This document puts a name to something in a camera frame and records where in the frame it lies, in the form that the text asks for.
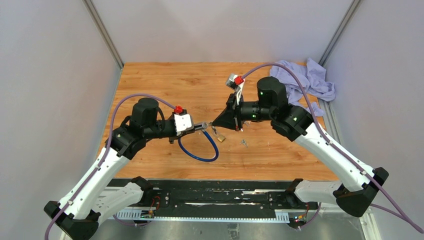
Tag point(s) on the aluminium corner rail left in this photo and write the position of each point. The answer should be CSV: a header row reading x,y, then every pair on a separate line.
x,y
101,27

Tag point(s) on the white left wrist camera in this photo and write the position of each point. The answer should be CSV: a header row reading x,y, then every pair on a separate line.
x,y
183,123

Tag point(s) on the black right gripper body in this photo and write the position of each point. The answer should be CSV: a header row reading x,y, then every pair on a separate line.
x,y
237,109

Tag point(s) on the crumpled light blue cloth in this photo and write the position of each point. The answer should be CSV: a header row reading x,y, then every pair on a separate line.
x,y
312,77

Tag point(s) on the small silver keys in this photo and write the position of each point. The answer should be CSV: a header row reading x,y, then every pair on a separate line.
x,y
244,143

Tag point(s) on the aluminium base frame rails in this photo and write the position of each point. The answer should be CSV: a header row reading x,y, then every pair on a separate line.
x,y
139,216

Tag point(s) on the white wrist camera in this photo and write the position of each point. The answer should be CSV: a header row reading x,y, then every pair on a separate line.
x,y
183,123
236,83

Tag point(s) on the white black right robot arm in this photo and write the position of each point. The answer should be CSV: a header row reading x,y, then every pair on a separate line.
x,y
357,183

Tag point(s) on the brass padlock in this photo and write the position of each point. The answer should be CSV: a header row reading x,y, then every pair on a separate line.
x,y
221,138

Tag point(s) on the aluminium corner rail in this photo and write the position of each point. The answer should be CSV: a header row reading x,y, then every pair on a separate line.
x,y
348,16
101,27

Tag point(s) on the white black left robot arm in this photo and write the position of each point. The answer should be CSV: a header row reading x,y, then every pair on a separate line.
x,y
81,211

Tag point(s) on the aluminium corner rail right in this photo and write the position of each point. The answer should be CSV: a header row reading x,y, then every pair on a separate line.
x,y
348,16

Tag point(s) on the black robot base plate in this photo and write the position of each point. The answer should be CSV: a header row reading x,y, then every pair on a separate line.
x,y
220,199

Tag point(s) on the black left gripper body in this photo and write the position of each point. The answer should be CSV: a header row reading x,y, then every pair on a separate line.
x,y
165,129

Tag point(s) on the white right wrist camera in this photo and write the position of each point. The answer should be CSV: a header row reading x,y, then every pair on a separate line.
x,y
236,83

